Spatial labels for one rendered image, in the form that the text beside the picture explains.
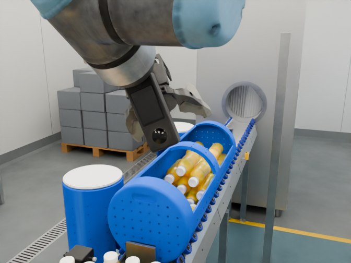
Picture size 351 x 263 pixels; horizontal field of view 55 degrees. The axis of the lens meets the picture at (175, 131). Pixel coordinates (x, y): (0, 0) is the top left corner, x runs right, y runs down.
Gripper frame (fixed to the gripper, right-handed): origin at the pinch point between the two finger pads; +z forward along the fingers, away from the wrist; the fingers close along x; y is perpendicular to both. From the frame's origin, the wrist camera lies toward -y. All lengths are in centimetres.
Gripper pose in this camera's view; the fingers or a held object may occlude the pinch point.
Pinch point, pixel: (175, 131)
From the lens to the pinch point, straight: 63.9
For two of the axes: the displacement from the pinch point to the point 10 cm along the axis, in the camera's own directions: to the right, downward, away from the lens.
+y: -2.2, -8.4, 4.9
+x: -9.2, 3.4, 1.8
